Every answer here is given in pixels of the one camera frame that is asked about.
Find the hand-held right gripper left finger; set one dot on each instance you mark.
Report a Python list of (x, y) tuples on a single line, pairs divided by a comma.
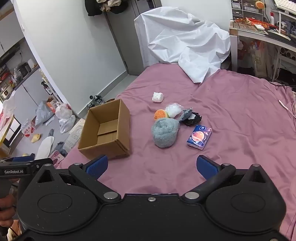
[(98, 165)]

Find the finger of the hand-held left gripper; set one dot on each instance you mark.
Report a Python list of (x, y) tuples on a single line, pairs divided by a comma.
[(23, 158)]

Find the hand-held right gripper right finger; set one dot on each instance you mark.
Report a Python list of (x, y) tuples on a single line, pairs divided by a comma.
[(207, 166)]

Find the brown cardboard box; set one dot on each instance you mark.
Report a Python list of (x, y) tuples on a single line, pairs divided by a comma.
[(104, 148)]

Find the blue tissue packet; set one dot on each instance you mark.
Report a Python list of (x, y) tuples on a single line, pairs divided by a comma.
[(198, 138)]

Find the grey fluffy plush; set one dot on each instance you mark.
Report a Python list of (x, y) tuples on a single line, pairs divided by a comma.
[(164, 134)]

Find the grey patterned small pouch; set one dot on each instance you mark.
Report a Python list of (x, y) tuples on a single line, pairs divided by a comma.
[(186, 114)]

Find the clear bag with white filling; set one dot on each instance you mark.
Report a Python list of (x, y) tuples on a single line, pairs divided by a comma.
[(173, 110)]

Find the orange burger plush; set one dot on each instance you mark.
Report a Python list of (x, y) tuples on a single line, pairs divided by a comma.
[(161, 114)]

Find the person's left hand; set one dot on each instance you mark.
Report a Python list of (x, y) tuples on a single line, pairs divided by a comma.
[(5, 208)]

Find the yellow slipper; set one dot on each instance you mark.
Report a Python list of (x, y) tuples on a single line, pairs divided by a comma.
[(35, 138)]

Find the white slipper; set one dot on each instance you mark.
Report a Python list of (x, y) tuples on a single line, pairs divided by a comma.
[(45, 147)]

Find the pack of water bottles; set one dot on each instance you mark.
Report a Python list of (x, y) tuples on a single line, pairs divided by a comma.
[(28, 128)]

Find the dotted beige package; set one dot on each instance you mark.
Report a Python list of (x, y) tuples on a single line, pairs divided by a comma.
[(74, 136)]

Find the grey plastic bag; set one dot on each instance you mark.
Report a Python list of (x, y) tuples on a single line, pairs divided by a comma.
[(44, 114)]

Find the black lace cloth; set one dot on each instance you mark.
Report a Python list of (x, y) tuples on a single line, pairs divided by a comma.
[(193, 119)]

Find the white bag with pink print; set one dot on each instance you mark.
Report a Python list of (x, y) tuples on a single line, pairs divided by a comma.
[(7, 111)]

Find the clear plastic bag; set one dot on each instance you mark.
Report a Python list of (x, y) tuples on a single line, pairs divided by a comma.
[(67, 124)]

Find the pink bed sheet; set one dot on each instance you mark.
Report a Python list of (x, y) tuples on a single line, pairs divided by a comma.
[(231, 115)]

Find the white and red plastic bag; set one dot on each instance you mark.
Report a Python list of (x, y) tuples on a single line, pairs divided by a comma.
[(63, 111)]

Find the grey sneaker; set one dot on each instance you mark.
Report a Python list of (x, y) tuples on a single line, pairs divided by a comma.
[(99, 99)]

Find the grey kitchen cabinet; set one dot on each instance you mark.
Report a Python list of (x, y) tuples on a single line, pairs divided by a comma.
[(30, 92)]

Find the white folded tissue pack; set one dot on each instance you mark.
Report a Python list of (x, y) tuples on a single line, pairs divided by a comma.
[(157, 97)]

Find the black kitchen appliance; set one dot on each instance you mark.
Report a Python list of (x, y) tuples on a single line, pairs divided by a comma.
[(24, 68)]

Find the beige tote bag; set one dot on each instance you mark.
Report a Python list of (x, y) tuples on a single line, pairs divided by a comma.
[(261, 61)]

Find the grey wardrobe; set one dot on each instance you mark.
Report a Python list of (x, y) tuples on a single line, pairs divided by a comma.
[(129, 46)]

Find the white sheet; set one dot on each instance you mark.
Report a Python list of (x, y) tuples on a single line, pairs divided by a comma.
[(180, 39)]

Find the dark hanging clothes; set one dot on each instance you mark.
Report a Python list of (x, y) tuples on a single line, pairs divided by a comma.
[(104, 5)]

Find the white bottle with red cap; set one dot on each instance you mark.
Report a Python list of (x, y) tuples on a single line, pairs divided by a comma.
[(272, 19)]

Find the white desktop drawer unit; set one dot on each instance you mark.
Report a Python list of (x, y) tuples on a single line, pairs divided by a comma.
[(237, 8)]

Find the white keyboard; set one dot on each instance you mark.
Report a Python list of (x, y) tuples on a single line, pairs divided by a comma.
[(285, 4)]

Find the white frame desk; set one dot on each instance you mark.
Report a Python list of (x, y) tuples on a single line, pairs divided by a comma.
[(233, 46)]

